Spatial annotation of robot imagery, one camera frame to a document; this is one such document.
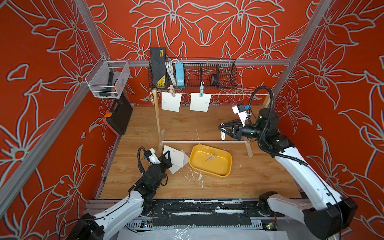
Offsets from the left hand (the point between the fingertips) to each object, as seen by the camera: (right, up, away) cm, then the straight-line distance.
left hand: (171, 151), depth 81 cm
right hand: (+23, +14, -18) cm, 32 cm away
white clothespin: (+25, +11, -18) cm, 33 cm away
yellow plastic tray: (+25, -7, +9) cm, 28 cm away
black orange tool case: (-35, +19, +9) cm, 40 cm away
